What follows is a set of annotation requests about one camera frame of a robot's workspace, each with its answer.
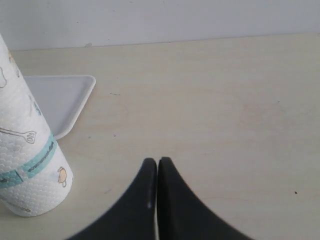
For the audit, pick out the white rectangular tray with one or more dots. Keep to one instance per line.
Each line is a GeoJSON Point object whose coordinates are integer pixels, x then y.
{"type": "Point", "coordinates": [61, 98]}

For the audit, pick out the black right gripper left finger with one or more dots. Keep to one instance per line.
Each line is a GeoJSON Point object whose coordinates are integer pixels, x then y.
{"type": "Point", "coordinates": [132, 217]}

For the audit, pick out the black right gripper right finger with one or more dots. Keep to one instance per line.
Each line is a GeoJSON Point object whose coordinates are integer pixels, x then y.
{"type": "Point", "coordinates": [181, 215]}

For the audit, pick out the printed white paper towel roll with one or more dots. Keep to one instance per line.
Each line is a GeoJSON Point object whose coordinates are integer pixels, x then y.
{"type": "Point", "coordinates": [35, 176]}

